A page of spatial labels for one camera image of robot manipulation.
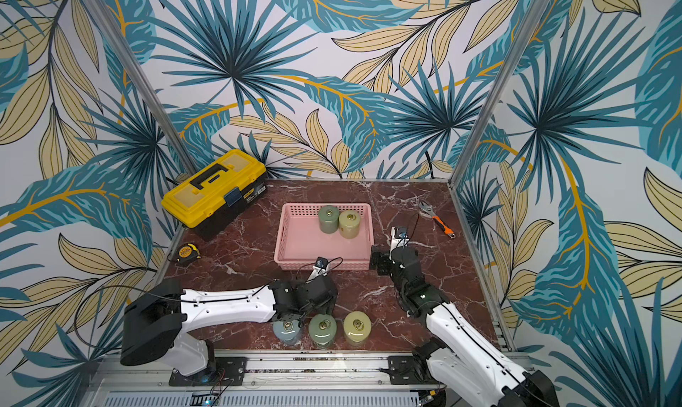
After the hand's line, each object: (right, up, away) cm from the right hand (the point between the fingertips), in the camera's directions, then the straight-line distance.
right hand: (388, 247), depth 82 cm
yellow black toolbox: (-59, +15, +9) cm, 62 cm away
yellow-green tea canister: (-12, +7, +15) cm, 20 cm away
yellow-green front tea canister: (-10, -21, -8) cm, 24 cm away
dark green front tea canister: (-19, -22, -9) cm, 30 cm away
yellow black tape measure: (-68, -4, +11) cm, 69 cm away
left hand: (-20, -15, 0) cm, 25 cm away
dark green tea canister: (-19, +8, +16) cm, 26 cm away
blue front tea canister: (-29, -22, -9) cm, 37 cm away
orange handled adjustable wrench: (+21, +11, +28) cm, 37 cm away
